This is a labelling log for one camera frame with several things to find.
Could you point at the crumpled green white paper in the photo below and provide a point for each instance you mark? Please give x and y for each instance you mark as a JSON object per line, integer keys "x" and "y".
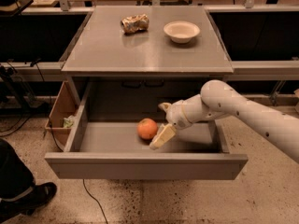
{"x": 68, "y": 122}

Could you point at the crumpled foil chip bag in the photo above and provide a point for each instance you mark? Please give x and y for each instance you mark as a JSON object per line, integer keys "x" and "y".
{"x": 133, "y": 24}

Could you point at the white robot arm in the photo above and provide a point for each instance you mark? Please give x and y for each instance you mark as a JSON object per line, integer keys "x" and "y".
{"x": 217, "y": 98}

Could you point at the orange fruit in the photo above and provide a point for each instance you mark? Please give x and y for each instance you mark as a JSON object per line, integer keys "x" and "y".
{"x": 147, "y": 129}

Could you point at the open grey top drawer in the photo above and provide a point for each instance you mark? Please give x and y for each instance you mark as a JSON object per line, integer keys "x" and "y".
{"x": 103, "y": 142}

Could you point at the dark trouser leg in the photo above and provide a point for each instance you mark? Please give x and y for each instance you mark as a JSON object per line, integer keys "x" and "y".
{"x": 16, "y": 180}

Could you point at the white bowl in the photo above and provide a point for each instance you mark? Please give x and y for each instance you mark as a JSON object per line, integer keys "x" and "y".
{"x": 181, "y": 32}

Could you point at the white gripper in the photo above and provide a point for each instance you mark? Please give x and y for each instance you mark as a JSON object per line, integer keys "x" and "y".
{"x": 176, "y": 114}

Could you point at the black shoe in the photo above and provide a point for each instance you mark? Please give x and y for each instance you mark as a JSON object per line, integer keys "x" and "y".
{"x": 27, "y": 202}

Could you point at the grey cabinet with top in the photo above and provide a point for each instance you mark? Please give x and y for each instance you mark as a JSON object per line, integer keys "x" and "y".
{"x": 104, "y": 52}

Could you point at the cardboard box on floor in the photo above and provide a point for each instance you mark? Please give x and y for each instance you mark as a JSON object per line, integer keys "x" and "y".
{"x": 64, "y": 107}

